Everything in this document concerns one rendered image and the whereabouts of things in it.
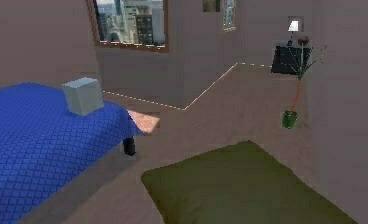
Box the narrow pale framed window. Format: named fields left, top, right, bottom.
left=222, top=0, right=237, bottom=32

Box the house plant in green pot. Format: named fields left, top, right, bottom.
left=280, top=43, right=328, bottom=130

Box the blue quilted bed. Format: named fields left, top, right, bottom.
left=0, top=82, right=145, bottom=224

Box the white shade table lamp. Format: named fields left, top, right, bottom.
left=286, top=20, right=302, bottom=47

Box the olive green floor cloth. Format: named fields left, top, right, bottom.
left=140, top=140, right=360, bottom=224

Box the small dark framed picture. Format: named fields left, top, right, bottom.
left=202, top=0, right=222, bottom=13

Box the brown framed window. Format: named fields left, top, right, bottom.
left=85, top=0, right=170, bottom=54

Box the pale grey box pillow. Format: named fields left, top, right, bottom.
left=61, top=76, right=105, bottom=117

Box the black chest of drawers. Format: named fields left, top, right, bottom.
left=270, top=40, right=312, bottom=76

